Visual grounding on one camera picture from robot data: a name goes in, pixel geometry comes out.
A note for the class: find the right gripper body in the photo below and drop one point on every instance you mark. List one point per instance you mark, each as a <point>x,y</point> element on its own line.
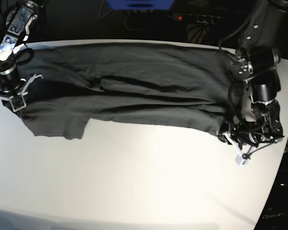
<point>10,79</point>

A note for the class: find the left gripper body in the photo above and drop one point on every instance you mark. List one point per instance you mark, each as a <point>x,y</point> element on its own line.
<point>242,136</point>

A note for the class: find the grey T-shirt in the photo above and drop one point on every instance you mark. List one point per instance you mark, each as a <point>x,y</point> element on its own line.
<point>138,83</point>

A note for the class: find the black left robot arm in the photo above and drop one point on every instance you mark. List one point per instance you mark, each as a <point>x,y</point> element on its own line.
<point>255,48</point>

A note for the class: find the black OpenArm labelled box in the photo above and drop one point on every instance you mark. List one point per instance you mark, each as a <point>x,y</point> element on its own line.
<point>275,212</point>

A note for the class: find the blue plastic box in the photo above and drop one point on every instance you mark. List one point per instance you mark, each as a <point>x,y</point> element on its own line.
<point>140,4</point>

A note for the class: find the black power strip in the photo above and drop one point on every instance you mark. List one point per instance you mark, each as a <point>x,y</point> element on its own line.
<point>197,18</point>

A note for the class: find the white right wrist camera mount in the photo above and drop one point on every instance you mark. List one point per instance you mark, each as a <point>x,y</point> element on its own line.
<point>16,96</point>

